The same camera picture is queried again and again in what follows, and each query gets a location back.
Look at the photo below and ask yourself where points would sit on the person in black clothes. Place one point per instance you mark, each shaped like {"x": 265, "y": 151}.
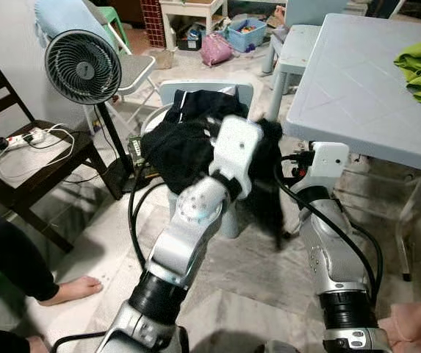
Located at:
{"x": 12, "y": 254}

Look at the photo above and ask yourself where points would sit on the white power strip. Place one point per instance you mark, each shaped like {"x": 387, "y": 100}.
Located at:
{"x": 19, "y": 137}

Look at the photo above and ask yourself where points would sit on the red lattice panel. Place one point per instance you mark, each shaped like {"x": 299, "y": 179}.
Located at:
{"x": 153, "y": 22}

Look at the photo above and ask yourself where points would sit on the black garment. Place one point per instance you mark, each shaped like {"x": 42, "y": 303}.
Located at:
{"x": 181, "y": 147}

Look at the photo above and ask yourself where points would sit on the grey robot right leg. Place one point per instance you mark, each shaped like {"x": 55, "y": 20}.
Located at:
{"x": 282, "y": 347}

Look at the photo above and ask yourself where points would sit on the white low shelf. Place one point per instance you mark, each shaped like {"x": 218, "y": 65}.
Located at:
{"x": 195, "y": 7}

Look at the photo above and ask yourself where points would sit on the black round standing fan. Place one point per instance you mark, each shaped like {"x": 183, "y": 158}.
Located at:
{"x": 84, "y": 68}

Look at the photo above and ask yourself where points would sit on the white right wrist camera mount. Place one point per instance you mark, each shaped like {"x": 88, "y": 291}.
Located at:
{"x": 329, "y": 162}

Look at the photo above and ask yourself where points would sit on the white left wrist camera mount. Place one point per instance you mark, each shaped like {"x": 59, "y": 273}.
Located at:
{"x": 236, "y": 147}

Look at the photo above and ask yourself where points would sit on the dark wooden chair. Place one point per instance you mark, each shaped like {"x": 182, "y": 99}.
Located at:
{"x": 34, "y": 165}

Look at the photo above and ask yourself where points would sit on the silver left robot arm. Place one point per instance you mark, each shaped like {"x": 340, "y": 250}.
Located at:
{"x": 188, "y": 228}

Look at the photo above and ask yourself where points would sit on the green plastic stool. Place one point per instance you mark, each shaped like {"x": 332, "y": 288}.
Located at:
{"x": 114, "y": 18}

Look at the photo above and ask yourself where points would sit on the light blue plastic chair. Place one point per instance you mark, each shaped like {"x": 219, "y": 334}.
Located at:
{"x": 244, "y": 92}

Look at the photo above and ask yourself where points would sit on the blue plastic basket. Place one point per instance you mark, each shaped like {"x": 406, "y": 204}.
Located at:
{"x": 245, "y": 35}

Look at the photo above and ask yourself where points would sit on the pink bag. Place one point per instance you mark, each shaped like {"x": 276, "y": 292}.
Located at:
{"x": 216, "y": 50}

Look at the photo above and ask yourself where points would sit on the pale grey plastic chair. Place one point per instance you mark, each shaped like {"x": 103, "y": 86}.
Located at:
{"x": 298, "y": 44}

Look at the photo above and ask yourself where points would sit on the pink garment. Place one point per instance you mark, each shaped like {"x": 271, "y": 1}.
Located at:
{"x": 416, "y": 327}

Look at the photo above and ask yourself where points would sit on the light blue cushion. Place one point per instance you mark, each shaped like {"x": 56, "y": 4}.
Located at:
{"x": 63, "y": 18}

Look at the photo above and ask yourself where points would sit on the grey folding chair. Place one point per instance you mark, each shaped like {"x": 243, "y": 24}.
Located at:
{"x": 137, "y": 70}

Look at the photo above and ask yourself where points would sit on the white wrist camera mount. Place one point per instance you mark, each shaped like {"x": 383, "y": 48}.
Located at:
{"x": 329, "y": 162}
{"x": 236, "y": 147}

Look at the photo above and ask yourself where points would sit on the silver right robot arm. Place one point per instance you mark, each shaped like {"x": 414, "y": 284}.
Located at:
{"x": 331, "y": 257}

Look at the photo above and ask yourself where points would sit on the pale plastic folding table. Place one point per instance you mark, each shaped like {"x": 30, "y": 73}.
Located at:
{"x": 357, "y": 81}

